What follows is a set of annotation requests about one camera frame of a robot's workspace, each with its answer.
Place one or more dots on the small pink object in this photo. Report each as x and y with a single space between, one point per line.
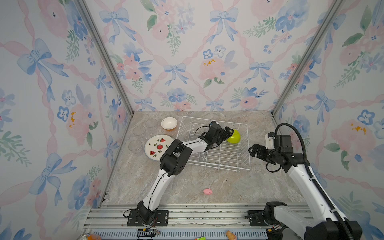
207 191

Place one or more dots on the right aluminium corner post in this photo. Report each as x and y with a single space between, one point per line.
320 33

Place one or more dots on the aluminium corner post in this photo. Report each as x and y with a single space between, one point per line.
320 33
95 34

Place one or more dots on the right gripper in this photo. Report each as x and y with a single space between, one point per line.
261 149

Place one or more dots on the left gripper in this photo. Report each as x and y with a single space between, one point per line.
228 134

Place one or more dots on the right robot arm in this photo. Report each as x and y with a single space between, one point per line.
328 222

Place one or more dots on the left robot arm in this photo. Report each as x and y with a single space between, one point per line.
173 162

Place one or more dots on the watermelon pattern plate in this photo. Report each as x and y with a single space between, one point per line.
156 146

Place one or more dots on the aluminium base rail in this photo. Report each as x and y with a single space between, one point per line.
212 221

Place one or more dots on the left aluminium corner post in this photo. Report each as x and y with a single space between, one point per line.
95 34

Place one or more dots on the clear glass cup back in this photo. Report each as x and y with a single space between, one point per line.
139 130

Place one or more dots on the clear glass cup front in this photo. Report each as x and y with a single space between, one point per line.
151 123

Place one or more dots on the lime green bowl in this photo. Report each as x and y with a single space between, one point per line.
235 138

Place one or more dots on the white wire dish rack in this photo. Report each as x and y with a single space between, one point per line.
227 156

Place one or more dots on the orange bowl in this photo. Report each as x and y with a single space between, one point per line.
169 123

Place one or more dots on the clear glass cup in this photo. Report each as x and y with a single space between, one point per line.
139 130
151 123
135 145

